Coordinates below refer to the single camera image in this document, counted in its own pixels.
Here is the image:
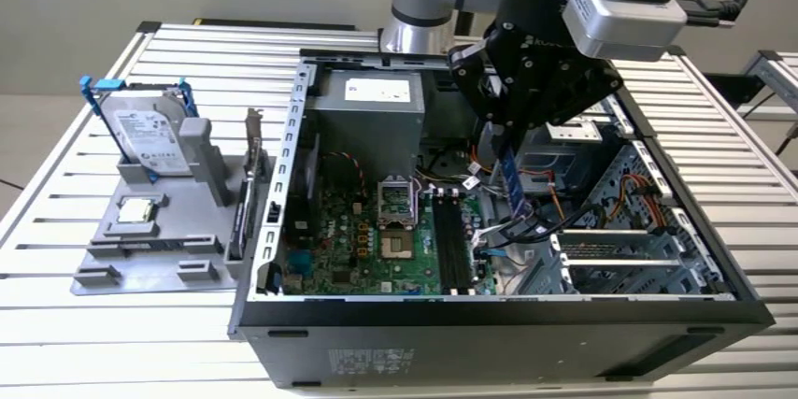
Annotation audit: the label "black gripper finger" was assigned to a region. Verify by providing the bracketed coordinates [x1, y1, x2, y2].
[447, 38, 510, 141]
[507, 60, 625, 141]

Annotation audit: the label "black RAM slot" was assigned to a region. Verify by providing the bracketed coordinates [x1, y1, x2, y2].
[443, 188, 467, 297]
[450, 188, 477, 297]
[429, 188, 450, 297]
[437, 188, 459, 297]

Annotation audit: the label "grey power supply white label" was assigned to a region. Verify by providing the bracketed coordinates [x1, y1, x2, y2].
[305, 69, 429, 180]

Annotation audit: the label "metal socket cover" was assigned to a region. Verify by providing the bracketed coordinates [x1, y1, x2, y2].
[377, 175, 418, 231]

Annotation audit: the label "black case fan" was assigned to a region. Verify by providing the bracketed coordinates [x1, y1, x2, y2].
[293, 132, 323, 232]

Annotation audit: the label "grey metal disk bay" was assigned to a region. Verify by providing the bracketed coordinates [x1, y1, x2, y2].
[547, 225, 718, 297]

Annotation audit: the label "CPU socket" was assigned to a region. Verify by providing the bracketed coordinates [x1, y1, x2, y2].
[378, 228, 418, 261]

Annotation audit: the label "green motherboard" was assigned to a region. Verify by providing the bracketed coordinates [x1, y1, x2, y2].
[279, 174, 501, 297]

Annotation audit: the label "hard disk in blue carrier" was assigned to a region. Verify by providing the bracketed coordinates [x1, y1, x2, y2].
[79, 76, 201, 185]

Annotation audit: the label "grey parts rack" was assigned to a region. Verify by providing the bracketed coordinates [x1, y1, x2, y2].
[67, 111, 275, 298]

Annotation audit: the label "black PC case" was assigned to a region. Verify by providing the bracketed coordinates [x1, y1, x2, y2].
[227, 47, 778, 390]

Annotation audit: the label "silver CPU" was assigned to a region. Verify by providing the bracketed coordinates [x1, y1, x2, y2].
[118, 199, 156, 225]

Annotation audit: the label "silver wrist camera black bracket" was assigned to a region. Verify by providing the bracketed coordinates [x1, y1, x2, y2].
[561, 0, 692, 63]

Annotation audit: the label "orange yellow red power wires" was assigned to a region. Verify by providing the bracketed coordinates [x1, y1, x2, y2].
[614, 173, 669, 236]

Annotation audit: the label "white labelled wire bundle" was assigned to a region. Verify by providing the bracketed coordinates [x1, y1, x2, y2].
[417, 163, 501, 194]

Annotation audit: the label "orange cable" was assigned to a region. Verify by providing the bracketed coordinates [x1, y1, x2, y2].
[470, 146, 569, 222]

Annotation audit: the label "black cable bundle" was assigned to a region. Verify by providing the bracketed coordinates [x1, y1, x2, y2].
[485, 192, 618, 250]

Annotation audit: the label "aluminium frame side table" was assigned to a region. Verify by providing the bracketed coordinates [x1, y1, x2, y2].
[734, 49, 798, 120]

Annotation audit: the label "graphics card with metal bracket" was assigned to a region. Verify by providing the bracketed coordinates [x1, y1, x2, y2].
[223, 108, 274, 264]

